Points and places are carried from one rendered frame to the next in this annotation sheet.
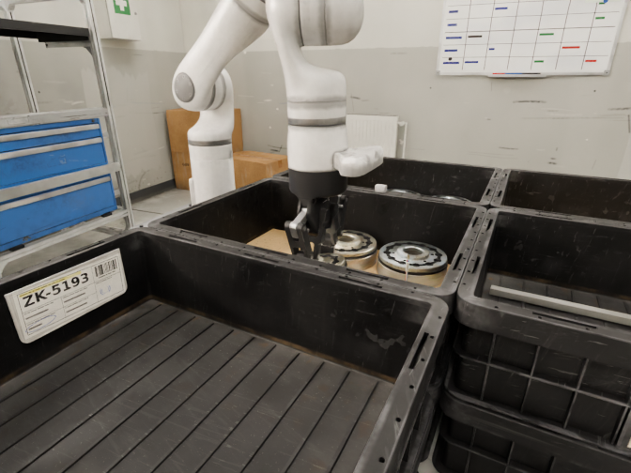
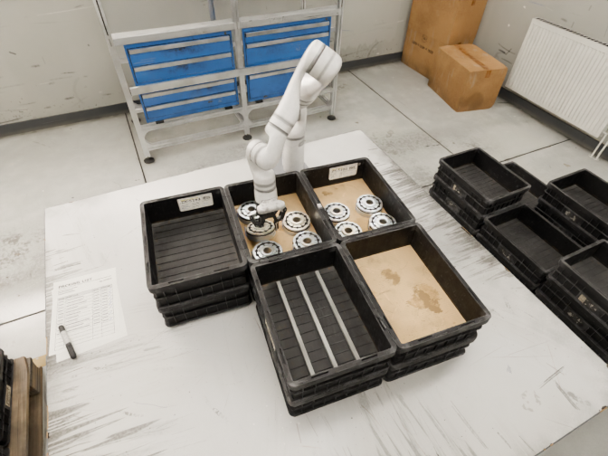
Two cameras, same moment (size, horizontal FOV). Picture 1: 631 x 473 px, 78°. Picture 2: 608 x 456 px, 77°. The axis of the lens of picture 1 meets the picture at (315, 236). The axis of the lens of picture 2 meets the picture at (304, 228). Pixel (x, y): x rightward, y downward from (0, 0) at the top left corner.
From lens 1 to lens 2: 105 cm
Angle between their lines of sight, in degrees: 41
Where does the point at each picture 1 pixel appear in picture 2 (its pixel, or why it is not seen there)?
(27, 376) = (180, 219)
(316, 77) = (256, 177)
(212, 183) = (287, 156)
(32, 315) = (183, 205)
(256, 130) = (494, 24)
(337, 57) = not seen: outside the picture
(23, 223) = (265, 87)
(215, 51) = not seen: hidden behind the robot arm
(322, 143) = (258, 195)
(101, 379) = (191, 230)
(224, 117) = (299, 127)
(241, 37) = not seen: hidden behind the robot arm
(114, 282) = (208, 201)
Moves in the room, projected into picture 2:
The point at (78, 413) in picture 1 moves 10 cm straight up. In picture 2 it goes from (182, 236) to (175, 216)
